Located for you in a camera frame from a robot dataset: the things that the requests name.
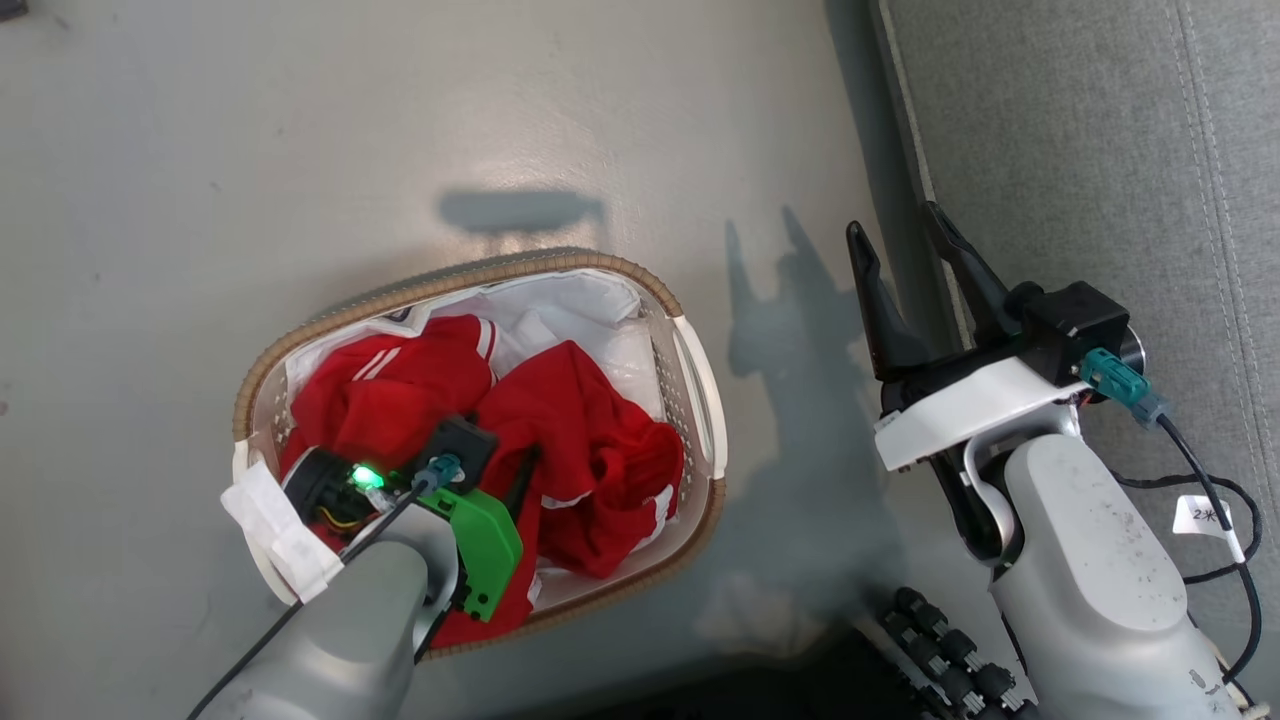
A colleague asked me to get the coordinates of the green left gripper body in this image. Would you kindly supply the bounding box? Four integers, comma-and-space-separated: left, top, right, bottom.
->
418, 486, 525, 623

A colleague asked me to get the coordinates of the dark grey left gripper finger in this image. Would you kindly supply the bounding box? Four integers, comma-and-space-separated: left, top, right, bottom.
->
503, 445, 542, 523

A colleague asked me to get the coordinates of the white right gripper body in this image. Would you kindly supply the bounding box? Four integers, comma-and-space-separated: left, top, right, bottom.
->
873, 335, 1088, 473

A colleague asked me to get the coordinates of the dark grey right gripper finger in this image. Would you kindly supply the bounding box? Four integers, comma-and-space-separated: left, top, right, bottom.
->
846, 221, 933, 384
921, 201, 1023, 346

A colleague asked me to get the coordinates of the red garment with white stripes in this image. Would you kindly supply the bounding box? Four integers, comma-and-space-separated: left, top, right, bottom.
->
432, 340, 687, 647
278, 314, 498, 479

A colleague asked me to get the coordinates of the white basket with woven rim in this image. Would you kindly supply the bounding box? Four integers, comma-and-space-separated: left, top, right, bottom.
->
222, 248, 729, 661

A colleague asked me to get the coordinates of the grey sofa cushion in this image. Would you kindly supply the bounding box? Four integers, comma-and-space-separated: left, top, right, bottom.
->
868, 0, 1280, 720

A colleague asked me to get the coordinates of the white cloth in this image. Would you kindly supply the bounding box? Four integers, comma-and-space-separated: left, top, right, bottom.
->
285, 270, 668, 423

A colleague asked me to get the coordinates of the teal left cable connector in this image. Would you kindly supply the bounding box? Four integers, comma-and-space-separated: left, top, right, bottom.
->
413, 454, 464, 498

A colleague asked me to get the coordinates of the teal cable connector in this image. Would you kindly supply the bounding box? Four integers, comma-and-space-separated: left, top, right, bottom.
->
1079, 347, 1170, 430
413, 454, 464, 498

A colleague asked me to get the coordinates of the teal right cable connector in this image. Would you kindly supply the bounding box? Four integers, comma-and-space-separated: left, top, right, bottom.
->
1079, 347, 1170, 430

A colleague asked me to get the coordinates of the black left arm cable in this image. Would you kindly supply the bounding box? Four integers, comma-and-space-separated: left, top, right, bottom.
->
186, 478, 437, 720

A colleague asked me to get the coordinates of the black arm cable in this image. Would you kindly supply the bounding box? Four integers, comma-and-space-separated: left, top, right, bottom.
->
1108, 415, 1264, 693
186, 478, 437, 720

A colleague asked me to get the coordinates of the white cable label tag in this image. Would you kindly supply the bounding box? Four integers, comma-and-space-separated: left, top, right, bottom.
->
1171, 494, 1247, 564

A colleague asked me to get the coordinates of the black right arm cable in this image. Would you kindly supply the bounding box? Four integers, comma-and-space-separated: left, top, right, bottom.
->
1108, 415, 1264, 693

